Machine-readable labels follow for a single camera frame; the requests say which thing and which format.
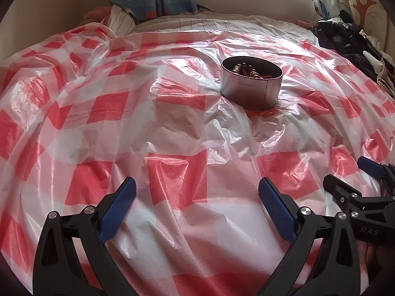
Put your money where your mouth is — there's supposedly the amber bead bracelet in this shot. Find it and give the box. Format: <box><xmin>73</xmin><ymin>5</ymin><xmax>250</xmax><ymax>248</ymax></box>
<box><xmin>231</xmin><ymin>62</ymin><xmax>263</xmax><ymax>78</ymax></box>

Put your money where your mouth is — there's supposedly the person's right hand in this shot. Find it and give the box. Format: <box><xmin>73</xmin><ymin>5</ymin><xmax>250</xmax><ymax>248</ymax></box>
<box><xmin>361</xmin><ymin>243</ymin><xmax>395</xmax><ymax>296</ymax></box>

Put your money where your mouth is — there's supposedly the round metal tin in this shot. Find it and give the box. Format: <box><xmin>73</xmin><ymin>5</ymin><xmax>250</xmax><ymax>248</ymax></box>
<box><xmin>220</xmin><ymin>55</ymin><xmax>283</xmax><ymax>110</ymax></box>

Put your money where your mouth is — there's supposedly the pile of dark clothes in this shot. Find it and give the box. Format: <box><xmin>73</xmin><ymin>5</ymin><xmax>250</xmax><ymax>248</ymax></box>
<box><xmin>313</xmin><ymin>10</ymin><xmax>394</xmax><ymax>97</ymax></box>

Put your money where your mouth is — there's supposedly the red white checkered plastic sheet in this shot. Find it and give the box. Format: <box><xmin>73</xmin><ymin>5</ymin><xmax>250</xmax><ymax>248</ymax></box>
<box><xmin>1</xmin><ymin>24</ymin><xmax>394</xmax><ymax>295</ymax></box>

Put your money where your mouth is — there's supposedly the tree decorated wardrobe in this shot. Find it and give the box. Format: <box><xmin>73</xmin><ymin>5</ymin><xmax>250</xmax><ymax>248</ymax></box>
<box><xmin>349</xmin><ymin>0</ymin><xmax>394</xmax><ymax>59</ymax></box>

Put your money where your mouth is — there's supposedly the beige striped bed sheet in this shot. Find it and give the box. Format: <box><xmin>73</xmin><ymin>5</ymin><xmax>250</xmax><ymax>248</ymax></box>
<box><xmin>133</xmin><ymin>11</ymin><xmax>319</xmax><ymax>46</ymax></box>

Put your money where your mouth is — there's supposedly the striped pillow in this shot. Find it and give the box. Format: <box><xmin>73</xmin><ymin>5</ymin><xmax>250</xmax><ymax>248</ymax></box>
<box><xmin>107</xmin><ymin>5</ymin><xmax>136</xmax><ymax>37</ymax></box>

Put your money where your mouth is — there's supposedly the pink stuffed cloth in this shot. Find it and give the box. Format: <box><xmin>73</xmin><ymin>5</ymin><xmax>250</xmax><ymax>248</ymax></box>
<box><xmin>78</xmin><ymin>6</ymin><xmax>112</xmax><ymax>27</ymax></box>

